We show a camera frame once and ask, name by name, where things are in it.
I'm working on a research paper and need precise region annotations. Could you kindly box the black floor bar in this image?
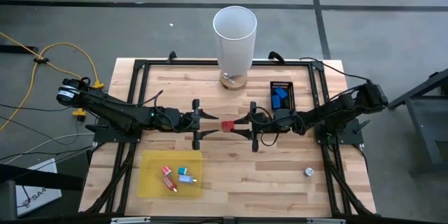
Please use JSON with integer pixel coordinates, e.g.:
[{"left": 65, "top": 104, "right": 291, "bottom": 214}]
[{"left": 0, "top": 44, "right": 39, "bottom": 54}]

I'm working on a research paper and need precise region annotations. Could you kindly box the lavender cube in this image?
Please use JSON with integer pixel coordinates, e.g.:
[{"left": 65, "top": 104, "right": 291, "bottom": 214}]
[{"left": 178, "top": 174, "right": 197, "bottom": 185}]

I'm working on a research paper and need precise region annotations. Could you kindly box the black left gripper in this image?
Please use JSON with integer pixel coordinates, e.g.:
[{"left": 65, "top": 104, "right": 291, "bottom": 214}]
[{"left": 155, "top": 98, "right": 221, "bottom": 151}]

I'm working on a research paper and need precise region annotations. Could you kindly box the yellow translucent plastic bin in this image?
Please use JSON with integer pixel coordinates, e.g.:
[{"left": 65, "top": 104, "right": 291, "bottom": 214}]
[{"left": 136, "top": 149, "right": 204, "bottom": 199}]

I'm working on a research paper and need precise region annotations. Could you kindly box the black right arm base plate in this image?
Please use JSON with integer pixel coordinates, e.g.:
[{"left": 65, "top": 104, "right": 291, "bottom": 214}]
[{"left": 314, "top": 117, "right": 365, "bottom": 145}]

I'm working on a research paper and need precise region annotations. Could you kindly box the yellow extension cable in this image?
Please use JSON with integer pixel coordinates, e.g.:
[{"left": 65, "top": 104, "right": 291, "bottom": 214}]
[{"left": 0, "top": 30, "right": 106, "bottom": 134}]

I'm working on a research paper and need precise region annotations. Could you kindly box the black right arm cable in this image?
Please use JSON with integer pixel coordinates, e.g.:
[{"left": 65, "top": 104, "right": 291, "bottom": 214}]
[{"left": 299, "top": 57, "right": 374, "bottom": 83}]

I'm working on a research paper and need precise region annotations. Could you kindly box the grey metal stand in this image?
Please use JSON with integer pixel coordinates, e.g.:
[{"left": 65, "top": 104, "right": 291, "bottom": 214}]
[{"left": 388, "top": 68, "right": 448, "bottom": 176}]

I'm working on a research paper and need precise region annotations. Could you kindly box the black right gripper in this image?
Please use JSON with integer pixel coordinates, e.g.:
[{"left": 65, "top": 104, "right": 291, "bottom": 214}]
[{"left": 231, "top": 101, "right": 299, "bottom": 153}]

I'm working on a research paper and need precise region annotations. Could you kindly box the black plastic mesh basket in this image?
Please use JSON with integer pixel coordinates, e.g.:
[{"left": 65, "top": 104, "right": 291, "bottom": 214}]
[{"left": 269, "top": 80, "right": 297, "bottom": 113}]

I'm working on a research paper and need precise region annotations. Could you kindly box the white printed box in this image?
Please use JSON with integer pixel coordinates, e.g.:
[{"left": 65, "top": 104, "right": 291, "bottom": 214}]
[{"left": 14, "top": 157, "right": 63, "bottom": 217}]

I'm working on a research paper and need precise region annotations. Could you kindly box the round wooden lamp base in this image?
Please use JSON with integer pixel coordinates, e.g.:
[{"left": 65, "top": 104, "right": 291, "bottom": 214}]
[{"left": 219, "top": 71, "right": 249, "bottom": 91}]

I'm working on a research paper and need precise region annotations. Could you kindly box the black beam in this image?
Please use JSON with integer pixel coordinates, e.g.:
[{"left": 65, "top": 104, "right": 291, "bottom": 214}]
[{"left": 0, "top": 162, "right": 85, "bottom": 192}]

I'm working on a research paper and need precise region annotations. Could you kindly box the white cylindrical lamp shade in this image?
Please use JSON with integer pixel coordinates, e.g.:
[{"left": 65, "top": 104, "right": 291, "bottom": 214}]
[{"left": 212, "top": 5, "right": 258, "bottom": 78}]

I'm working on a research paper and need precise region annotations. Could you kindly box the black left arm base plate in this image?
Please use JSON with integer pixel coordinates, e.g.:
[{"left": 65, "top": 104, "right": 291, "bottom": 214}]
[{"left": 93, "top": 117, "right": 144, "bottom": 144}]

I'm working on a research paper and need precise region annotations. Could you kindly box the silver rail bracket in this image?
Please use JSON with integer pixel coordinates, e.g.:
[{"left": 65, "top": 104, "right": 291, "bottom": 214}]
[
  {"left": 110, "top": 216, "right": 151, "bottom": 224},
  {"left": 306, "top": 218, "right": 347, "bottom": 224}
]

